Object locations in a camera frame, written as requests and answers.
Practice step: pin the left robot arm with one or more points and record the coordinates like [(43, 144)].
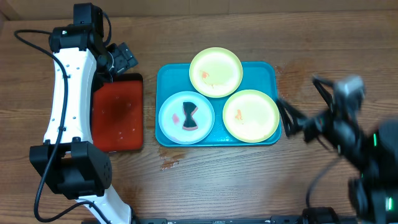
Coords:
[(67, 161)]

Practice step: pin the yellow plate at front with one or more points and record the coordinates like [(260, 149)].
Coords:
[(251, 116)]

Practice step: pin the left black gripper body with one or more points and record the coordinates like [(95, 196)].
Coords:
[(115, 63)]

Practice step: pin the teal plastic serving tray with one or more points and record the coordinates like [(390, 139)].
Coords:
[(174, 78)]

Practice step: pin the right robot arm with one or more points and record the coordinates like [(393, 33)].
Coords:
[(374, 194)]

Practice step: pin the light blue plastic plate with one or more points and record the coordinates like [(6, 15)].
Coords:
[(171, 118)]

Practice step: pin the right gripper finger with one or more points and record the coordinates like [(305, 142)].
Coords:
[(320, 84), (293, 120)]

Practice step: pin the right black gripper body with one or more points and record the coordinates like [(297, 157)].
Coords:
[(338, 136)]

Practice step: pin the green pink dish sponge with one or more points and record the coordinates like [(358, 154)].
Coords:
[(189, 110)]

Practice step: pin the red black lacquer tray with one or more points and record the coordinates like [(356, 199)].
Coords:
[(117, 117)]

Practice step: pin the yellow-green plate at back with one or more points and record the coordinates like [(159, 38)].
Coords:
[(216, 72)]

